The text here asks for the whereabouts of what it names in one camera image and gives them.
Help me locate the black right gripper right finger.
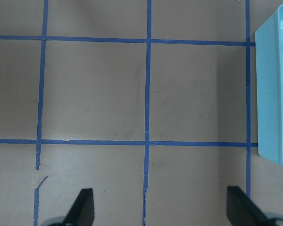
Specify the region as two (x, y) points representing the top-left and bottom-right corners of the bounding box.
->
(226, 186), (271, 226)

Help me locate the turquoise plastic bin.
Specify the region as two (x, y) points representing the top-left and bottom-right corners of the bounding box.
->
(255, 4), (283, 167)

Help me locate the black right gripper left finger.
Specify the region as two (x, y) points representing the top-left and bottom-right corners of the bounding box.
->
(62, 188), (95, 226)

